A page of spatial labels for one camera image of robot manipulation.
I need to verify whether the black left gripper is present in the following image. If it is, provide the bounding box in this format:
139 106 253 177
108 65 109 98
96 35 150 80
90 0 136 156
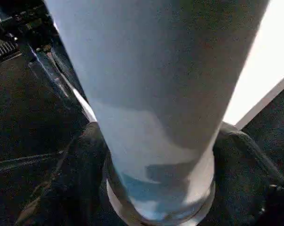
0 0 60 64

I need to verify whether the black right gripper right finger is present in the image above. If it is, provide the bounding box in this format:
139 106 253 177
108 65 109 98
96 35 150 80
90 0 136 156
203 122 284 226

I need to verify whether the white plastic table top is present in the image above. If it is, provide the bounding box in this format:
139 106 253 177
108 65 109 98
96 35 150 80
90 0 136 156
71 0 284 226

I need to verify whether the black mat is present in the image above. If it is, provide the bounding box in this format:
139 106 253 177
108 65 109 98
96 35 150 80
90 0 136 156
0 0 284 226

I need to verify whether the white plastic table leg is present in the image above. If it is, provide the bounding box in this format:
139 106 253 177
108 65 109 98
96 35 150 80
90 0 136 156
44 0 273 226

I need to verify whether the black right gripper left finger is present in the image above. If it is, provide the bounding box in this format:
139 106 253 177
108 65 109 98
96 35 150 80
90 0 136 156
15 121 114 226

